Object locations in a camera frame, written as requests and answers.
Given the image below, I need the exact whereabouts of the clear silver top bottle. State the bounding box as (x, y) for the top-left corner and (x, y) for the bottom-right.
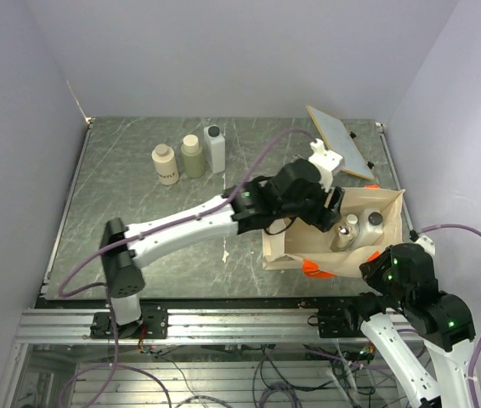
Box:
(330, 225), (356, 252)

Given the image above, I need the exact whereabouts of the white bottle grey cap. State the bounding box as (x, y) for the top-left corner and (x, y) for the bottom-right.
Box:
(356, 208), (384, 247)
(203, 125), (226, 173)

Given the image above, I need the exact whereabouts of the beige canvas tote bag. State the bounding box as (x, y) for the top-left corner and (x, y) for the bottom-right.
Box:
(262, 187), (404, 278)

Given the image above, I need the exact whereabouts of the beige cap bottle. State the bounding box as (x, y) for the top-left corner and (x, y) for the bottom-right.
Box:
(181, 134), (205, 179)

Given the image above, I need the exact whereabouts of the beige round lid bottle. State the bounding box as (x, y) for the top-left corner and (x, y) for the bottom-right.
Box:
(151, 144), (179, 185)

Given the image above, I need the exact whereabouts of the small white cap bottle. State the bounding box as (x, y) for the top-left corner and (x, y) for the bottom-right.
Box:
(345, 213), (359, 236)

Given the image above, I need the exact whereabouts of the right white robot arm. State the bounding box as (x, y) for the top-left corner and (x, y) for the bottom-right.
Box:
(308, 235), (481, 407)

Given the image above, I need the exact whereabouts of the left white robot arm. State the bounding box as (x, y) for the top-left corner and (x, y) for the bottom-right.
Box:
(92, 157), (345, 338)

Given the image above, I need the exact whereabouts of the white board wooden edge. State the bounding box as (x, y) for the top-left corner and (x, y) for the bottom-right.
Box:
(306, 105), (376, 181)

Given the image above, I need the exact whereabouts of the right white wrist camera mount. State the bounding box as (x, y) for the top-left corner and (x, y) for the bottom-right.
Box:
(409, 229), (436, 257)

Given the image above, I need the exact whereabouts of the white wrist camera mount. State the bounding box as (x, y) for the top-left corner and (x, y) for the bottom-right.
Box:
(308, 139), (344, 192)
(409, 229), (436, 257)

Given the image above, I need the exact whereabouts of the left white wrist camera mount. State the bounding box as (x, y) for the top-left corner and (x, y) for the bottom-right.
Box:
(308, 139), (344, 192)

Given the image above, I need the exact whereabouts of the aluminium rail frame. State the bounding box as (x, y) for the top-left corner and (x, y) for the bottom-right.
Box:
(0, 118), (434, 407)

